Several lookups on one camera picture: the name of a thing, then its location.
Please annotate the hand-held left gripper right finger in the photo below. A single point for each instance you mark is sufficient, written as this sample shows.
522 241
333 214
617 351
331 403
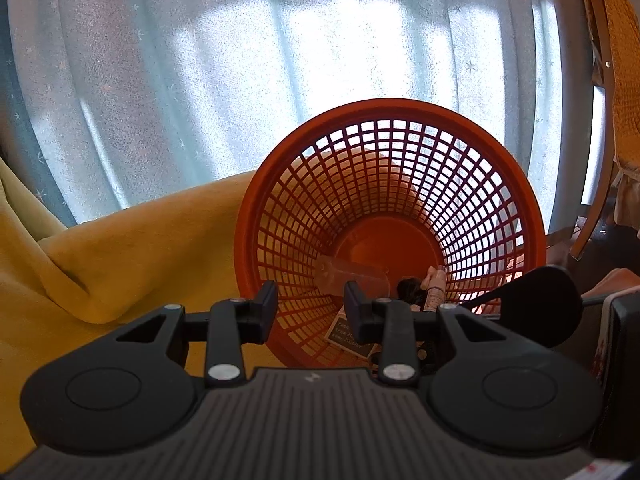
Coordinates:
354 307

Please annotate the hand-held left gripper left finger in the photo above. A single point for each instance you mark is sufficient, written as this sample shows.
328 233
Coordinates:
267 310

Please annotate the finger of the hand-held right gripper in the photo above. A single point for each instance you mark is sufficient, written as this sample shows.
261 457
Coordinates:
485 300

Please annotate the dark box with white print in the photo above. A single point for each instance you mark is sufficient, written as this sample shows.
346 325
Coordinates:
345 335

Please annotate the clear plastic blister pack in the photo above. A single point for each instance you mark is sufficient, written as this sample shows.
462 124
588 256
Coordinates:
350 275

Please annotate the small white bottle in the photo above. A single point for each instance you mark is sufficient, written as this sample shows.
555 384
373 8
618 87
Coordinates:
434 292

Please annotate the dark purple velvet scrunchie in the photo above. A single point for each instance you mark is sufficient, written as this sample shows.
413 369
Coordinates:
410 290

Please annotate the red plastic mesh basket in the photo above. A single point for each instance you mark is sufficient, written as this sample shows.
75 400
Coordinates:
380 232

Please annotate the person's right hand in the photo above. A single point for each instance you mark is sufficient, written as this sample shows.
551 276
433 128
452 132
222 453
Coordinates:
610 282

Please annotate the wooden chair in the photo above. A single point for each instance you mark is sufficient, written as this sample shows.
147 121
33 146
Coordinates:
595 215

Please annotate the cream frilled seat cushion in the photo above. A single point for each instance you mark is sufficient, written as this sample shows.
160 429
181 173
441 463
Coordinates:
627 195

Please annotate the yellow-green blanket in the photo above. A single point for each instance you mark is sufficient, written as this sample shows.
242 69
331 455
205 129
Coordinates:
125 270

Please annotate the light blue starred curtain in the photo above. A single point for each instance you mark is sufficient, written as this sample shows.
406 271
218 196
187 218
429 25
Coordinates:
200 85

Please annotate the yellow waffle cloth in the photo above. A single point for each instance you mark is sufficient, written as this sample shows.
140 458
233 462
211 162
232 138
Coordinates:
625 60

